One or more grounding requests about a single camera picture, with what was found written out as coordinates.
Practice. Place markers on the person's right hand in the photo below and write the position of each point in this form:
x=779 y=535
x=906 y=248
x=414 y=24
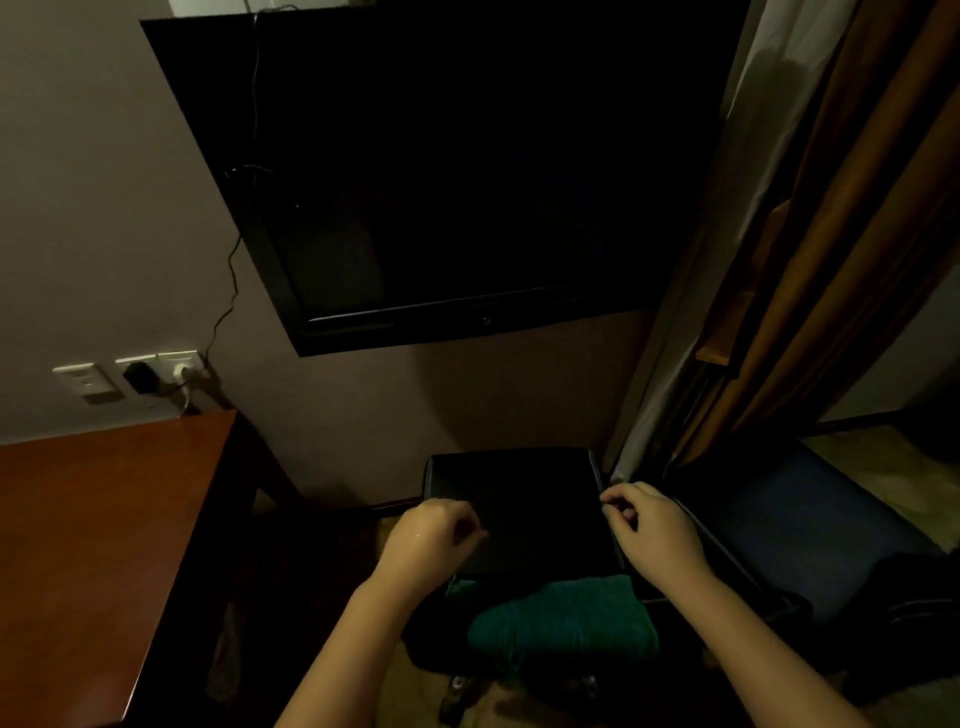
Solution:
x=660 y=534

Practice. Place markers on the person's left hand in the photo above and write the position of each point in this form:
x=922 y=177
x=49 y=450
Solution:
x=431 y=536

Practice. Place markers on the person's right fingers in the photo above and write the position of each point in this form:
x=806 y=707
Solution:
x=619 y=510

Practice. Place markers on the person's left fingers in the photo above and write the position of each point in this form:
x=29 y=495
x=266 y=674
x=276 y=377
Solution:
x=472 y=525

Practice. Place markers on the black suitcase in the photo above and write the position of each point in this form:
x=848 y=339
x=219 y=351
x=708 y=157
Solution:
x=525 y=517

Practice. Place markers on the person's left forearm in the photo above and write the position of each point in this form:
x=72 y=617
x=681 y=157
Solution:
x=352 y=649

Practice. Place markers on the person's right forearm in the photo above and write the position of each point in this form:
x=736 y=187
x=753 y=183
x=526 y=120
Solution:
x=757 y=656

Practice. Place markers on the folded green garment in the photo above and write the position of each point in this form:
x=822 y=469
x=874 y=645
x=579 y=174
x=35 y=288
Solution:
x=566 y=626

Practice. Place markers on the blue cushioned chair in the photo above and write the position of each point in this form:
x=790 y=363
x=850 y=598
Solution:
x=802 y=525

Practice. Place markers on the black bag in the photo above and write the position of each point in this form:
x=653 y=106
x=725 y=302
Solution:
x=892 y=622

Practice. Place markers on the white sheer curtain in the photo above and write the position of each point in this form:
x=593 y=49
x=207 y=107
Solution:
x=720 y=225

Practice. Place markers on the white power plug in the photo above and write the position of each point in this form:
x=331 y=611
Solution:
x=184 y=373

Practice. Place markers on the brown curtain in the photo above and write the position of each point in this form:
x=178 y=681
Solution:
x=825 y=247

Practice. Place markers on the black power adapter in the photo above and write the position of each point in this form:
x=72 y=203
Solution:
x=139 y=376

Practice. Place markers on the brown wooden desk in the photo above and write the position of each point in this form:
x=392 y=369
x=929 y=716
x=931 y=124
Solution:
x=97 y=562

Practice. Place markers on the white wall socket plate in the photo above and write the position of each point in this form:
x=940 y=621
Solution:
x=166 y=367

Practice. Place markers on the black wall television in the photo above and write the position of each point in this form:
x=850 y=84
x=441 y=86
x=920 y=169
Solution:
x=450 y=165

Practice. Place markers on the white wall switch plate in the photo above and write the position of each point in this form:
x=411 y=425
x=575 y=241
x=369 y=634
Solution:
x=86 y=381

